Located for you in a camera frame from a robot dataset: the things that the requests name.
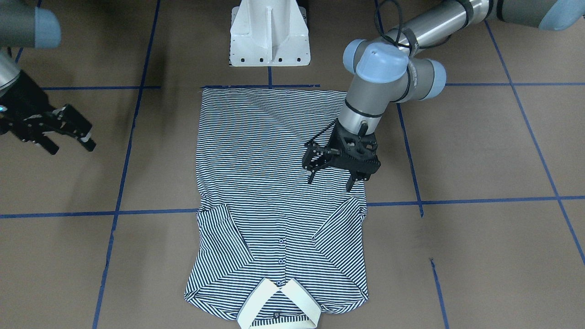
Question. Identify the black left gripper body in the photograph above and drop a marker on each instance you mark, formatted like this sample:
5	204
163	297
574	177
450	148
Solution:
332	140

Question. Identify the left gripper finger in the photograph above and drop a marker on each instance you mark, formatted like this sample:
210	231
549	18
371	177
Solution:
355	176
311	174

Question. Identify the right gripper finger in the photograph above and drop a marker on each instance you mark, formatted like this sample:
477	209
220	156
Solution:
47	144
84	138

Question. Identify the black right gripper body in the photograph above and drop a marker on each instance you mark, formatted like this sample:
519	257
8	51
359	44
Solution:
22	98

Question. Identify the navy white striped polo shirt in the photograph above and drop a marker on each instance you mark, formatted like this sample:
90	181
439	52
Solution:
275	252

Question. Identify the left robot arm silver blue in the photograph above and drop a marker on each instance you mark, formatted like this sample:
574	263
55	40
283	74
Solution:
387	71

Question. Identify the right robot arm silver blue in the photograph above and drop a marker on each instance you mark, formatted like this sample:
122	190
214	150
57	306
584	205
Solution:
24	26

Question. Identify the brown paper table cover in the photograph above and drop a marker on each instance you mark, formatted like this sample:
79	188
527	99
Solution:
475	218

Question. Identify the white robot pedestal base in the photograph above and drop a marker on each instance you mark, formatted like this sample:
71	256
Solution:
269	33

